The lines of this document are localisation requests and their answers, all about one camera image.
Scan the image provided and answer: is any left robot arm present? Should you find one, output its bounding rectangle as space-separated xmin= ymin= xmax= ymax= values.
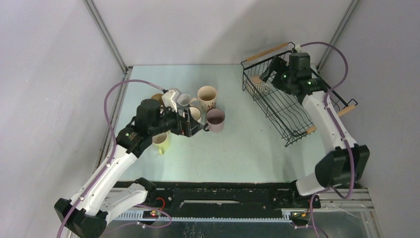
xmin=54 ymin=99 xmax=205 ymax=238

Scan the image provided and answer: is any white ribbed cup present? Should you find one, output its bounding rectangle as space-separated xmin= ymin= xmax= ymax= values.
xmin=250 ymin=75 xmax=271 ymax=95

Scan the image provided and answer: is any white ribbed black-rimmed mug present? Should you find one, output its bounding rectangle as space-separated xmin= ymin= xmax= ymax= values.
xmin=189 ymin=106 xmax=202 ymax=123

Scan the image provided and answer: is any small white cup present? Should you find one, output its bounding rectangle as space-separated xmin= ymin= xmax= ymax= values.
xmin=176 ymin=94 xmax=191 ymax=108

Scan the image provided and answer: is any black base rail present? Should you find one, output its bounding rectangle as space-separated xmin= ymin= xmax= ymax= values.
xmin=144 ymin=181 xmax=321 ymax=220

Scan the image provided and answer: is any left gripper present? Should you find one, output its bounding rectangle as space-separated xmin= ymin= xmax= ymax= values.
xmin=149 ymin=103 xmax=203 ymax=137

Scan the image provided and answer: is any floral patterned mug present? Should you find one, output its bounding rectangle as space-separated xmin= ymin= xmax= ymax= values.
xmin=189 ymin=86 xmax=217 ymax=113

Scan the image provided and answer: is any light green mug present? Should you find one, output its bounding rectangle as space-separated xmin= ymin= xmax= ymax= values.
xmin=152 ymin=132 xmax=171 ymax=155

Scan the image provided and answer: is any lilac mug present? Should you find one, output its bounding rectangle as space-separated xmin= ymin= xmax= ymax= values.
xmin=204 ymin=108 xmax=225 ymax=132

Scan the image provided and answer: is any black wire dish rack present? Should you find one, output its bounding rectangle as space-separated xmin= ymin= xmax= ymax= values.
xmin=241 ymin=42 xmax=355 ymax=145

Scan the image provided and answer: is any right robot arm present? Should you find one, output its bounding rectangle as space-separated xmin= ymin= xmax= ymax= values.
xmin=262 ymin=53 xmax=370 ymax=207

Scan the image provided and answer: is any beige ceramic cup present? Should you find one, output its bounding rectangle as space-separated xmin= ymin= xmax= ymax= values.
xmin=151 ymin=93 xmax=164 ymax=105

